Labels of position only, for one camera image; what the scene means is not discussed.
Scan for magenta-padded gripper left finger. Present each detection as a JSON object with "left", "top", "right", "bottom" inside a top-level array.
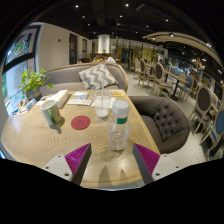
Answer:
[{"left": 41, "top": 142, "right": 93, "bottom": 186}]

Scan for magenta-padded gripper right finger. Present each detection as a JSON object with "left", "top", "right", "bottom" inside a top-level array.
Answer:
[{"left": 132, "top": 143, "right": 184, "bottom": 186}]

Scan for clear plastic water bottle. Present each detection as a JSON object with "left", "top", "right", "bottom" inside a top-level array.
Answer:
[{"left": 107, "top": 99, "right": 131, "bottom": 152}]

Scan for flat round red coaster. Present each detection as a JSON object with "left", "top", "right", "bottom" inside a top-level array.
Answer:
[{"left": 70, "top": 115, "right": 92, "bottom": 131}]

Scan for dark grey tufted armchair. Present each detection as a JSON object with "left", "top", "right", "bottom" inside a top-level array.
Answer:
[{"left": 129, "top": 95, "right": 192, "bottom": 155}]

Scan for clear plastic lidded cup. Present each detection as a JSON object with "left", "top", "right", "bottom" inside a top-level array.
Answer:
[{"left": 92, "top": 89, "right": 113, "bottom": 119}]

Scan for small blue white booklet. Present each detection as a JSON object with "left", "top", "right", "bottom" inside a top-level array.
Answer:
[{"left": 72, "top": 91, "right": 89, "bottom": 100}]

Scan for yellow square table card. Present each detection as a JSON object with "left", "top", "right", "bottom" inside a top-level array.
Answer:
[{"left": 109, "top": 89, "right": 125, "bottom": 98}]

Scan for blue and brown tissue box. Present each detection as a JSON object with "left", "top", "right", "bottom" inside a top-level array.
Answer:
[{"left": 16, "top": 98, "right": 37, "bottom": 114}]

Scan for group of dining chairs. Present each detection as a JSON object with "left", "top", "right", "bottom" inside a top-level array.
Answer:
[{"left": 133, "top": 57, "right": 224, "bottom": 158}]

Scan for white drinking straw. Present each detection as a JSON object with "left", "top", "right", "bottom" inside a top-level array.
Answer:
[{"left": 99, "top": 64, "right": 107, "bottom": 101}]

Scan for grey curved sofa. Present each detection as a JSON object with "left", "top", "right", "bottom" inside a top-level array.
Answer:
[{"left": 39, "top": 62, "right": 129, "bottom": 98}]

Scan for grey zigzag pillow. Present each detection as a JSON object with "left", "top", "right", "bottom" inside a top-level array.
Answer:
[{"left": 78, "top": 63, "right": 119, "bottom": 91}]

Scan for green potted plant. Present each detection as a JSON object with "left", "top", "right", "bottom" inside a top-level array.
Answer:
[{"left": 18, "top": 68, "right": 54, "bottom": 101}]

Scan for group of ceiling lights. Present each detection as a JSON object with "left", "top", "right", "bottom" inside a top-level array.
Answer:
[{"left": 73, "top": 2, "right": 214, "bottom": 48}]

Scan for white mug with green handle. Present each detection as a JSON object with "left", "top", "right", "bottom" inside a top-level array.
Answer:
[{"left": 40, "top": 98, "right": 63, "bottom": 127}]

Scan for framed wall poster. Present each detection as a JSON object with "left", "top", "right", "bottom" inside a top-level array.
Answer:
[{"left": 4, "top": 26, "right": 41, "bottom": 64}]

